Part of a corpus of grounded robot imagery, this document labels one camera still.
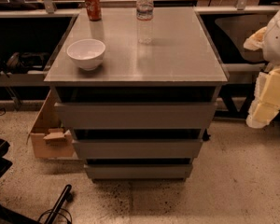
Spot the black cable on floor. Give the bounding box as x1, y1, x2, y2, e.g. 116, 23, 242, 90
36, 207, 73, 224

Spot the black chair base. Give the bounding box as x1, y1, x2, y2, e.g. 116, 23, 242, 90
0, 138, 73, 224

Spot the black equipment on shelf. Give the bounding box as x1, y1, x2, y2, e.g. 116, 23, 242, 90
0, 52, 50, 75

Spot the orange soda can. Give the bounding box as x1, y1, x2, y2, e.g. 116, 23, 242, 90
84, 0, 102, 21

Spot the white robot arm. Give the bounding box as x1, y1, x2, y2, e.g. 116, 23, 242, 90
244, 9, 280, 129

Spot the grey drawer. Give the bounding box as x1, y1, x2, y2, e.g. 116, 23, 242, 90
84, 164, 193, 179
55, 102, 217, 130
73, 139, 203, 159

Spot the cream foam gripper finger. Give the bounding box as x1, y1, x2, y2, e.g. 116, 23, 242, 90
246, 66, 280, 129

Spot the cardboard box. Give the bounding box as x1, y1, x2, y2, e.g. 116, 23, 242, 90
30, 91, 75, 159

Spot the grey drawer cabinet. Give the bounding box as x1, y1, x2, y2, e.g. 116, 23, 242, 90
43, 6, 230, 183

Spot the grey middle drawer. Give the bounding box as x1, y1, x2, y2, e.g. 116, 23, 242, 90
73, 139, 203, 159

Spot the grey top drawer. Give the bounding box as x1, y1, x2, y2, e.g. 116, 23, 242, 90
55, 102, 217, 130

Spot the clear plastic water bottle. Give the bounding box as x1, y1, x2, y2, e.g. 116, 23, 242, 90
136, 0, 154, 44

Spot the white ceramic bowl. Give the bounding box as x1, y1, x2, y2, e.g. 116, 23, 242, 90
66, 39, 105, 70

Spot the grey bottom drawer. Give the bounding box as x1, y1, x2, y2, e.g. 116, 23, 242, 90
84, 164, 193, 179

